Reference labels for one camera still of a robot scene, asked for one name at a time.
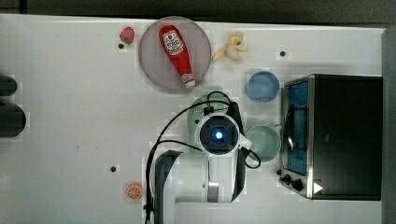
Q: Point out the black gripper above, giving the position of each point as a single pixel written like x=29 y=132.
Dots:
x=233 y=112

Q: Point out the mint green plastic strainer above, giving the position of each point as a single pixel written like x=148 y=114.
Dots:
x=213 y=100

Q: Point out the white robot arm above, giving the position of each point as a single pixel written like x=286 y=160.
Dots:
x=214 y=174

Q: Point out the blue plastic cup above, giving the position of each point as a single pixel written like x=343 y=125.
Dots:
x=263 y=87

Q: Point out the green plastic cup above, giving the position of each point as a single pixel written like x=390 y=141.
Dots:
x=266 y=141

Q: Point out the plush peeled banana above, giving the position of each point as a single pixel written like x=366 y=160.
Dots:
x=232 y=48

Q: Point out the grey round plate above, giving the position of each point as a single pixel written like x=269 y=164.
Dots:
x=157 y=66

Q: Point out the silver toaster oven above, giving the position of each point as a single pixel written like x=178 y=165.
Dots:
x=332 y=132

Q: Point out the red plush ketchup bottle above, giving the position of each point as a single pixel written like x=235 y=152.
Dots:
x=177 y=52

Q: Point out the toy orange half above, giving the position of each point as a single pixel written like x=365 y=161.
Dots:
x=134 y=191

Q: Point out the toy strawberry near plate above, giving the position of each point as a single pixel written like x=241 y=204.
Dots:
x=127 y=35

